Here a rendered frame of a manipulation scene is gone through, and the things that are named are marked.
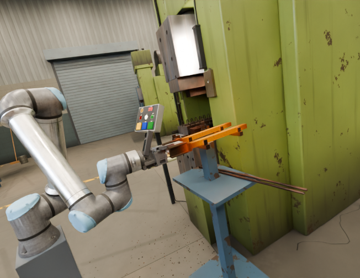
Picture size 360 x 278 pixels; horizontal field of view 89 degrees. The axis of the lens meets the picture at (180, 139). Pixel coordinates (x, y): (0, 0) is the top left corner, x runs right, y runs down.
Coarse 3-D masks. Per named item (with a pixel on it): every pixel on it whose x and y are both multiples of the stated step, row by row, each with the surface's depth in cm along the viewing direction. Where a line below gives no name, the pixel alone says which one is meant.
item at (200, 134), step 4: (224, 124) 102; (228, 124) 103; (212, 128) 99; (216, 128) 99; (224, 128) 102; (200, 132) 94; (204, 132) 95; (208, 132) 96; (212, 132) 97; (188, 136) 91; (192, 136) 91; (196, 136) 92; (200, 136) 94; (172, 140) 88; (176, 140) 86; (180, 140) 86; (184, 140) 89; (164, 144) 84
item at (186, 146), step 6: (234, 126) 92; (240, 126) 90; (246, 126) 92; (216, 132) 87; (222, 132) 85; (228, 132) 87; (234, 132) 89; (204, 138) 81; (210, 138) 82; (216, 138) 84; (180, 144) 76; (186, 144) 77; (192, 144) 78; (198, 144) 79; (168, 150) 75; (174, 150) 75; (180, 150) 76; (186, 150) 77; (174, 156) 74
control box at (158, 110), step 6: (144, 108) 199; (150, 108) 191; (156, 108) 184; (162, 108) 187; (138, 114) 204; (144, 114) 196; (150, 114) 189; (156, 114) 182; (162, 114) 187; (138, 120) 201; (144, 120) 194; (150, 120) 187; (156, 120) 181; (156, 126) 181; (144, 132) 200
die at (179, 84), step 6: (180, 78) 136; (186, 78) 138; (192, 78) 140; (198, 78) 142; (168, 84) 153; (174, 84) 142; (180, 84) 137; (186, 84) 139; (192, 84) 141; (198, 84) 143; (204, 84) 145; (174, 90) 145; (180, 90) 137
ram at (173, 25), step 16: (176, 16) 124; (192, 16) 128; (160, 32) 139; (176, 32) 125; (192, 32) 130; (160, 48) 148; (176, 48) 127; (192, 48) 131; (176, 64) 130; (192, 64) 133
